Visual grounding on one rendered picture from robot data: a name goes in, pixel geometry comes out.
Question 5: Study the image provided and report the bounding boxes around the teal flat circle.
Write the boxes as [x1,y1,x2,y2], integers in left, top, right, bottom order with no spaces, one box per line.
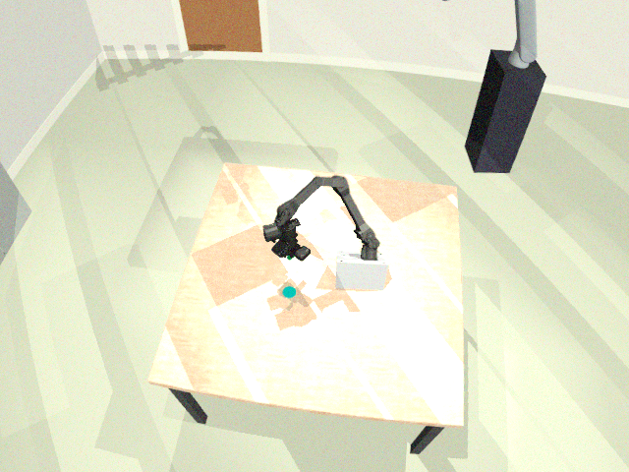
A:
[282,287,296,298]

